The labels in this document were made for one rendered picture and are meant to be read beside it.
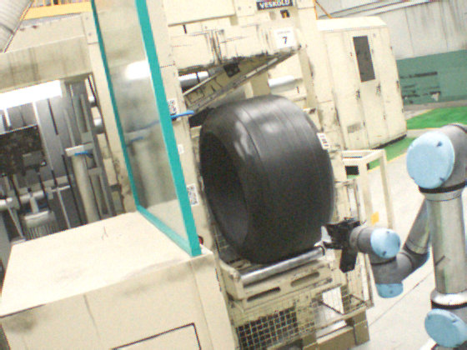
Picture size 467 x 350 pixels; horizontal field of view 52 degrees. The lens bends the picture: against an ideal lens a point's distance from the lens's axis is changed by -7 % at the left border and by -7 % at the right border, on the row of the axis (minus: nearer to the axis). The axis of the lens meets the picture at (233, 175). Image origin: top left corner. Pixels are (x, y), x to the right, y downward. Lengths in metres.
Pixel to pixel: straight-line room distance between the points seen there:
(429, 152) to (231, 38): 1.13
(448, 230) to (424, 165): 0.17
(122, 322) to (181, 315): 0.11
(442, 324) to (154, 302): 0.70
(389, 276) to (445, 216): 0.27
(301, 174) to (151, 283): 0.83
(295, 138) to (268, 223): 0.28
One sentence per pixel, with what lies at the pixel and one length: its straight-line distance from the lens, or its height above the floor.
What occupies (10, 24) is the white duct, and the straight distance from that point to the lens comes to 1.95.
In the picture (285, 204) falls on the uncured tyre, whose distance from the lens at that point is 1.60.
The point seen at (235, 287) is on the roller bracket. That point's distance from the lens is 1.70.
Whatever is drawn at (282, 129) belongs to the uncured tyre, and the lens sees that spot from 1.64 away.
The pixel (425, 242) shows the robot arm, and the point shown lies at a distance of 1.43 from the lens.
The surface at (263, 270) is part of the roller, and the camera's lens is 1.77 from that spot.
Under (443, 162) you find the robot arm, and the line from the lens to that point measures 1.12.
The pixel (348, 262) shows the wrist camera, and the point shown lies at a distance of 1.53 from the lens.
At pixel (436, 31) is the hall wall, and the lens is 13.39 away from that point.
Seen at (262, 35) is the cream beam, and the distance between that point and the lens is 2.09.
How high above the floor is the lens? 1.55
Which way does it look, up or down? 10 degrees down
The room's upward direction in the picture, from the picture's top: 12 degrees counter-clockwise
